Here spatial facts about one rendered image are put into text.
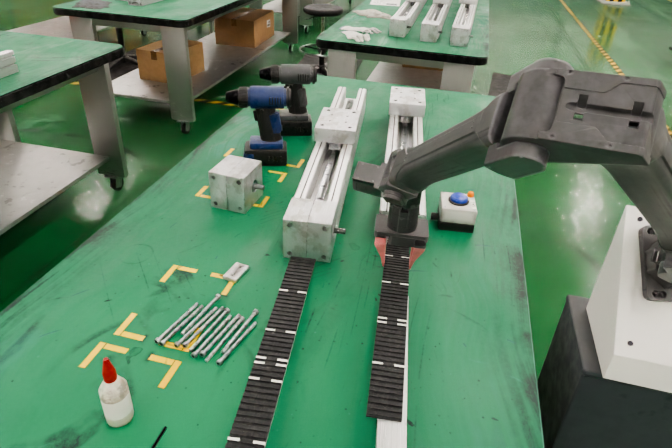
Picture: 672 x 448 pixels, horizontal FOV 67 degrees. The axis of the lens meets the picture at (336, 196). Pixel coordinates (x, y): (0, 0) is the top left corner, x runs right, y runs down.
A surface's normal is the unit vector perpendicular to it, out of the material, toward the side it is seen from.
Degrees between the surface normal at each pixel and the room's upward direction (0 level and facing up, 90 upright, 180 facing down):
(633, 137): 46
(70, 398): 0
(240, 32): 90
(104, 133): 90
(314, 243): 90
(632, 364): 90
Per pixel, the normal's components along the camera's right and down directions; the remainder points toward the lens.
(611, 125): -0.36, -0.32
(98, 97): -0.23, 0.48
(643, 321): -0.15, -0.26
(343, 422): 0.04, -0.86
